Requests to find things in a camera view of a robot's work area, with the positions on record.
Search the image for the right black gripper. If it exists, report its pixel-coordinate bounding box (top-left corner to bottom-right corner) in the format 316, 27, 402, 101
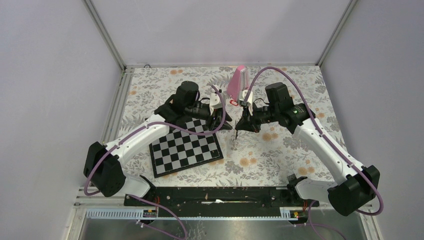
235, 101, 279, 134

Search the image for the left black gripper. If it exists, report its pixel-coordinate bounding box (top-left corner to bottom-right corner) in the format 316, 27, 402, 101
185, 102, 233, 131

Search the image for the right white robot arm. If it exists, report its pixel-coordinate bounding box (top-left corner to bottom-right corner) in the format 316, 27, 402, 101
235, 82, 380, 216

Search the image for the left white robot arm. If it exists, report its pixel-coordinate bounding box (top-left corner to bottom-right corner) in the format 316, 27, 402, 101
83, 81, 228, 206

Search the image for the red key tag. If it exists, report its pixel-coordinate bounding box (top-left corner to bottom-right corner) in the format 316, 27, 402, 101
229, 100, 239, 106

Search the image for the pink metronome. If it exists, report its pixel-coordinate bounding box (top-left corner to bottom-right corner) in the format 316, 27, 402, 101
226, 65, 250, 101

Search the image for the floral table mat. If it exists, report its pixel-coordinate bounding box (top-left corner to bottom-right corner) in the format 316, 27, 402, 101
119, 66, 345, 187

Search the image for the black white chessboard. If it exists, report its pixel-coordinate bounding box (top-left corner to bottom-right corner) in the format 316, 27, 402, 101
149, 129, 224, 178

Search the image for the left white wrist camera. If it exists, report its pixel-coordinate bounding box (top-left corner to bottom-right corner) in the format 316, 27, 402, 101
209, 85, 226, 113

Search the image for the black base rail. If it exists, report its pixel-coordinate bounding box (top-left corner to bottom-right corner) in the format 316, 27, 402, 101
144, 186, 320, 216

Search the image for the white slotted cable duct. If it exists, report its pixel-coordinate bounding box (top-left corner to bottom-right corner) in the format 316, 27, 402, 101
85, 207, 299, 221

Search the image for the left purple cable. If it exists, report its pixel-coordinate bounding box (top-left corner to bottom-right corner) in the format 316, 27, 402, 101
83, 84, 227, 240

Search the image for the purple cable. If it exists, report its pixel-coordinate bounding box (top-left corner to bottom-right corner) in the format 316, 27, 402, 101
83, 84, 227, 240
243, 66, 385, 240

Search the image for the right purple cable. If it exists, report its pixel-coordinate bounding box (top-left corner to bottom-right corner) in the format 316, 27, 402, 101
243, 66, 385, 240

